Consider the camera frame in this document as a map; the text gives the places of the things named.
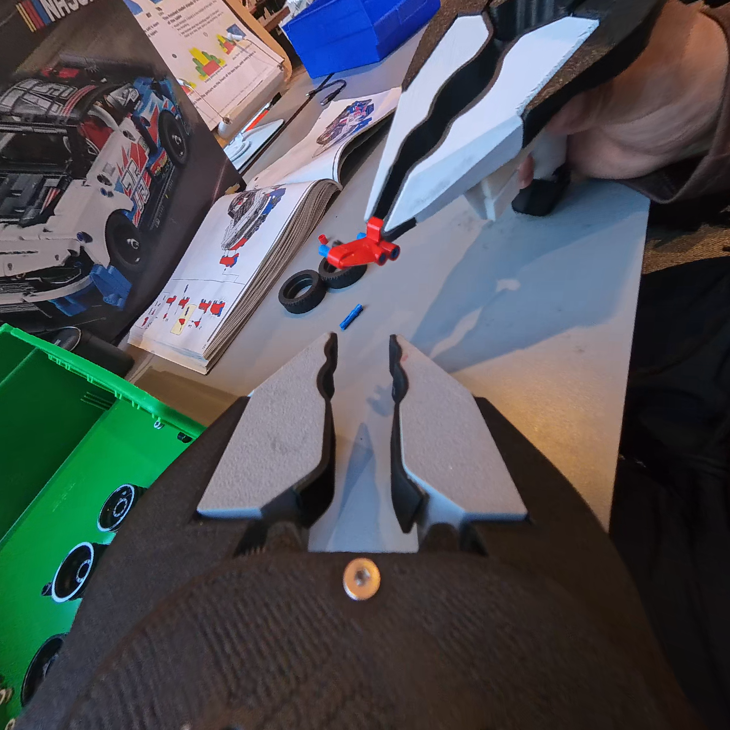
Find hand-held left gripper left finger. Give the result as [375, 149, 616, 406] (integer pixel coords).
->
[197, 332, 338, 529]

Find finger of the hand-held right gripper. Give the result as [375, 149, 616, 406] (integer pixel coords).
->
[365, 11, 495, 224]
[383, 17, 601, 238]

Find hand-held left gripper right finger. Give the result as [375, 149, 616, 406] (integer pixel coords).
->
[389, 333, 529, 535]

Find red beam assembly blue pins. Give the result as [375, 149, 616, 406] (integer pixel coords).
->
[319, 217, 401, 269]

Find person's right forearm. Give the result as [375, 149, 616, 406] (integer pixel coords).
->
[627, 0, 730, 203]

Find grey desk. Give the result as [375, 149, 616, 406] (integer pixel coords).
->
[120, 23, 651, 554]

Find person's right hand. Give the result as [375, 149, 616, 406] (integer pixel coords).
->
[518, 8, 716, 190]

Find blue container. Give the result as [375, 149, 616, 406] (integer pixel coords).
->
[282, 0, 441, 79]

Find black rubber tyre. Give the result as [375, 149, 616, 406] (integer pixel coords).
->
[279, 270, 327, 314]
[318, 254, 366, 290]

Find black toy wheel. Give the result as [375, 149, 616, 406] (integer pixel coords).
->
[97, 484, 146, 532]
[43, 542, 106, 602]
[21, 633, 69, 705]

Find green plastic bin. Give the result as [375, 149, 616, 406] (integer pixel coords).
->
[0, 324, 207, 719]

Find black tumbler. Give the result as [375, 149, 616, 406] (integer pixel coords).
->
[54, 328, 135, 377]

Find open instruction booklet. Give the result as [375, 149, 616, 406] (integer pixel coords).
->
[128, 86, 403, 375]

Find toy car box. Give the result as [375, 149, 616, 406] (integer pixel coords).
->
[0, 0, 246, 343]

